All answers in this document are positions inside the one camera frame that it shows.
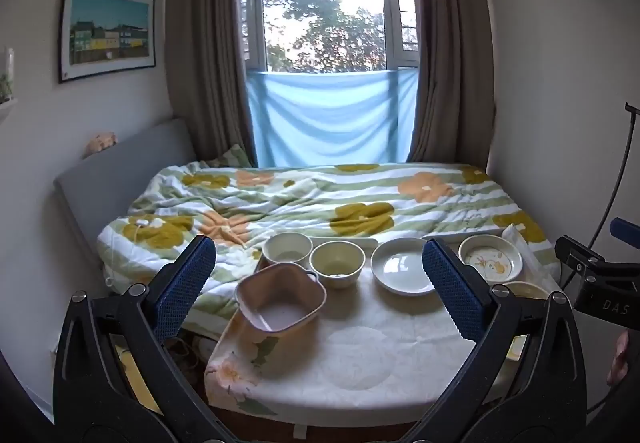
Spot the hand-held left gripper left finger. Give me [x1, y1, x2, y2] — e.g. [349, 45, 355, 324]
[52, 234, 223, 430]

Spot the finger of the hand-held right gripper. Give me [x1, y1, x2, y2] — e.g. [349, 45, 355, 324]
[610, 216, 640, 250]
[554, 234, 609, 277]

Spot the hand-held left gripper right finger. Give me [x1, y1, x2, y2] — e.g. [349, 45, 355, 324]
[421, 237, 588, 430]

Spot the white plate with yellow print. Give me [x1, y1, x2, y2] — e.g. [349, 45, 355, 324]
[458, 234, 524, 284]

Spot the plain white plate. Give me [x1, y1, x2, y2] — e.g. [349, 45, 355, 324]
[370, 237, 443, 296]

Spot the pink square bowl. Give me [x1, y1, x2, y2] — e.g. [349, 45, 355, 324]
[235, 262, 328, 334]

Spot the cream round bowl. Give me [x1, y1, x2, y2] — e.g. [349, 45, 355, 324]
[262, 232, 314, 268]
[308, 240, 367, 290]

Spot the person's right hand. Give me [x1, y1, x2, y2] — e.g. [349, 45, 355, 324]
[606, 330, 631, 387]

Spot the white plastic bag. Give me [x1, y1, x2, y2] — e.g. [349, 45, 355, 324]
[501, 224, 544, 275]

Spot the small cream bowl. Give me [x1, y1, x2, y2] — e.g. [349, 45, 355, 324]
[500, 280, 551, 302]

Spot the white floral tablecloth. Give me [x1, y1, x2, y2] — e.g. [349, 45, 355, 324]
[205, 268, 557, 420]

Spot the grey headboard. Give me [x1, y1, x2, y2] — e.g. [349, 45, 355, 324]
[53, 117, 198, 270]

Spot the green pillow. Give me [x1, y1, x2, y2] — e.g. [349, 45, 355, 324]
[207, 144, 251, 169]

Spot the floral striped blanket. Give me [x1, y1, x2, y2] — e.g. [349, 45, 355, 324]
[97, 163, 561, 339]

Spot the pink plush toy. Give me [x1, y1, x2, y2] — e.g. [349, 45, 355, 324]
[84, 132, 119, 158]

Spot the light blue cloth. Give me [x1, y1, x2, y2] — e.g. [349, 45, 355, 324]
[245, 68, 420, 169]

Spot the window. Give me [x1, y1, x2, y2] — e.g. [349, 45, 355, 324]
[237, 0, 422, 74]

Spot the white charging cable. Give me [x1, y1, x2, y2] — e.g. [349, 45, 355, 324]
[105, 217, 152, 288]

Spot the framed wall picture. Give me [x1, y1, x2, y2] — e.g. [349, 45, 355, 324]
[58, 0, 156, 84]

